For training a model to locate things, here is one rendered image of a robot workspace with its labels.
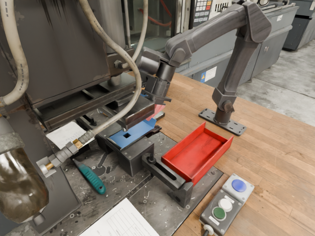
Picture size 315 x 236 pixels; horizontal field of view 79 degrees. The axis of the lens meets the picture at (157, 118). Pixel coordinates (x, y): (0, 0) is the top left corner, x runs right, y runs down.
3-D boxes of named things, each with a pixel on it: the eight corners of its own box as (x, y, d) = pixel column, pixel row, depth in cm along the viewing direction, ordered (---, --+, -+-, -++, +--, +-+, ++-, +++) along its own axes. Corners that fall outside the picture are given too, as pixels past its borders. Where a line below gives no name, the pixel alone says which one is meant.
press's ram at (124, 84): (157, 120, 56) (157, 2, 38) (73, 173, 41) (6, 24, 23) (120, 97, 66) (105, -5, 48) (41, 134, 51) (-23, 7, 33)
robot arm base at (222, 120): (244, 121, 71) (252, 113, 75) (199, 100, 82) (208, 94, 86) (239, 137, 75) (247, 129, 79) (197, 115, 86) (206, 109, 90)
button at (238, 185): (247, 188, 56) (249, 184, 55) (241, 197, 54) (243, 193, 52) (234, 180, 58) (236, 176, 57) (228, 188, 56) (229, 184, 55)
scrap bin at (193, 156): (230, 147, 71) (234, 135, 68) (190, 191, 57) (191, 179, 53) (203, 132, 78) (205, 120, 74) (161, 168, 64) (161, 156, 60)
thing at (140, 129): (156, 126, 68) (156, 119, 66) (122, 149, 59) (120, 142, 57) (143, 117, 71) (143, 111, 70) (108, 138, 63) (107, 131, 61)
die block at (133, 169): (154, 159, 67) (154, 144, 62) (132, 177, 61) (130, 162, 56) (119, 132, 78) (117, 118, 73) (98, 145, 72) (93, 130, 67)
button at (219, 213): (225, 216, 50) (227, 212, 48) (220, 224, 48) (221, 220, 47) (215, 208, 51) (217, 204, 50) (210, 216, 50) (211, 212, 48)
